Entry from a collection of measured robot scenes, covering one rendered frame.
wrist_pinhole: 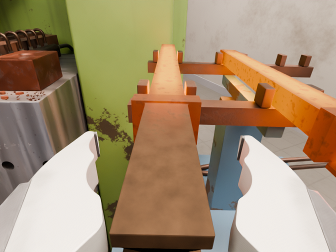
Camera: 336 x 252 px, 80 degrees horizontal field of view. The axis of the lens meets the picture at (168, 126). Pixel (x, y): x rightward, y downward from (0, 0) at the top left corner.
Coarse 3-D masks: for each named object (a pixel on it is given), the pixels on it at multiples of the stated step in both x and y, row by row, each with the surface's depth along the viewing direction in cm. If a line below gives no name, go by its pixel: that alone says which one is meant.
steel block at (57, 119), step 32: (64, 64) 66; (32, 96) 40; (64, 96) 49; (0, 128) 40; (32, 128) 40; (64, 128) 49; (0, 160) 43; (32, 160) 44; (0, 192) 48; (96, 192) 76
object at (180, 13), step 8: (176, 0) 86; (184, 0) 86; (176, 8) 88; (184, 8) 88; (176, 16) 89; (184, 16) 89; (176, 24) 91; (184, 24) 91; (176, 32) 92; (184, 32) 93; (176, 40) 94; (184, 40) 94; (176, 48) 95; (184, 48) 96
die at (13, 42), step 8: (40, 32) 73; (0, 40) 54; (16, 40) 56; (24, 40) 57; (32, 40) 60; (40, 40) 65; (48, 40) 70; (56, 40) 75; (0, 48) 48; (16, 48) 53; (24, 48) 57
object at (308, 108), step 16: (224, 64) 37; (240, 64) 29; (256, 64) 28; (256, 80) 24; (272, 80) 20; (288, 80) 21; (288, 96) 18; (304, 96) 16; (320, 96) 16; (288, 112) 18; (304, 112) 16; (320, 112) 13; (304, 128) 16; (320, 128) 13; (320, 144) 13; (320, 160) 13
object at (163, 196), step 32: (160, 64) 26; (160, 96) 14; (192, 96) 14; (160, 128) 10; (192, 128) 10; (160, 160) 8; (192, 160) 8; (128, 192) 6; (160, 192) 6; (192, 192) 7; (128, 224) 5; (160, 224) 5; (192, 224) 6
